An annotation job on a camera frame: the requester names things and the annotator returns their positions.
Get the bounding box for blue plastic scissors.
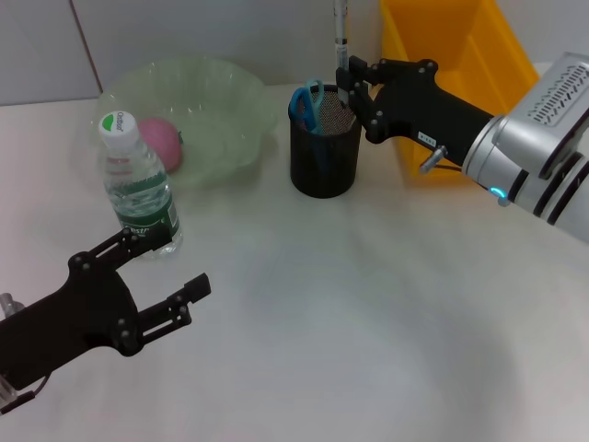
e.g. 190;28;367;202
288;77;328;179

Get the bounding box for silver grey pen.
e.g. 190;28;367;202
331;0;353;105

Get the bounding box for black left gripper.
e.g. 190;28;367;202
0;220;214;393

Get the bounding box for pink peach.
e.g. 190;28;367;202
137;117;184;174

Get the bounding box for yellow plastic storage bin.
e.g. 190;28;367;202
378;0;542;185

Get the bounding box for right wrist cable with connector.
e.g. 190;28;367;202
417;145;465;177

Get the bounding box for black mesh cup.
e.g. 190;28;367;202
287;85;367;200

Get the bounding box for clear green-label water bottle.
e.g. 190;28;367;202
97;110;184;262

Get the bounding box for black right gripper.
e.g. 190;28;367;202
334;54;497;168

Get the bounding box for pale green glass fruit plate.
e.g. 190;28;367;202
91;55;280;189

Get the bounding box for left wrist cable with connectors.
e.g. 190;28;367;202
0;292;52;414

